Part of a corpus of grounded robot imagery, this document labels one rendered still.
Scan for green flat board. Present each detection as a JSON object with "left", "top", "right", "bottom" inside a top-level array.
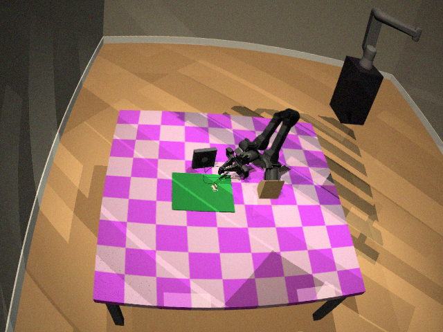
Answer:
[{"left": 172, "top": 172, "right": 235, "bottom": 212}]

